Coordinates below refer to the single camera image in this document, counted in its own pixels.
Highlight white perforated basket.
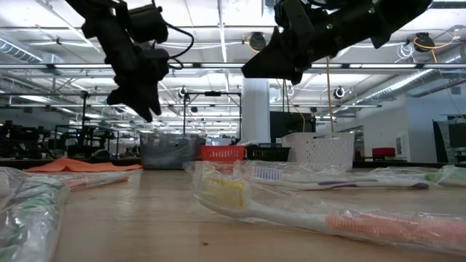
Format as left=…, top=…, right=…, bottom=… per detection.
left=280, top=131, right=356, bottom=171

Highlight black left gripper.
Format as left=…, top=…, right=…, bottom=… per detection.
left=107, top=46, right=171, bottom=123

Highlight white square pillar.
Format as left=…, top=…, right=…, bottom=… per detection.
left=240, top=78, right=272, bottom=145

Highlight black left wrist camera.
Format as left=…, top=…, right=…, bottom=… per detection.
left=127, top=4, right=170, bottom=44

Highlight grey plastic bin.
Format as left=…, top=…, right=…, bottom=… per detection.
left=140, top=132, right=200, bottom=171

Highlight red box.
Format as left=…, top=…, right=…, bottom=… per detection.
left=371, top=146, right=397, bottom=158

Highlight yellow hanging cable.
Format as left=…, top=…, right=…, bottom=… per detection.
left=325, top=56, right=335, bottom=133

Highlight purple white toothbrush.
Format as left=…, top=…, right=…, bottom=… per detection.
left=232, top=159, right=430, bottom=192

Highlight silver ventilation duct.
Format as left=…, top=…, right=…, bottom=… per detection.
left=358, top=43, right=466, bottom=106
left=0, top=34, right=65, bottom=66

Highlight black background robot stations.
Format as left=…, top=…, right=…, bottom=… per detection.
left=0, top=122, right=121, bottom=161

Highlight orange plastic bin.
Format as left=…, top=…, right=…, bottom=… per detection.
left=199, top=145, right=247, bottom=164

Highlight dark glass cabinet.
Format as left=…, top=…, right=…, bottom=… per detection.
left=432, top=115, right=466, bottom=164

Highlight black background rig frame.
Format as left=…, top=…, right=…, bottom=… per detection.
left=181, top=90, right=243, bottom=145

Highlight long ceiling light strip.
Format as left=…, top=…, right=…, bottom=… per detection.
left=0, top=62, right=466, bottom=71

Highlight black plastic bin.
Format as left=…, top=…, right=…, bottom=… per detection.
left=246, top=143, right=291, bottom=164

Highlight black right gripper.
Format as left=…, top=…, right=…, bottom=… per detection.
left=242, top=0, right=373, bottom=85

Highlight black monitor panel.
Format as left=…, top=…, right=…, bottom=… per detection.
left=269, top=111, right=317, bottom=143

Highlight green white toothbrush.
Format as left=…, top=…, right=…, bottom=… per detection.
left=0, top=173, right=70, bottom=262
left=367, top=164, right=466, bottom=188

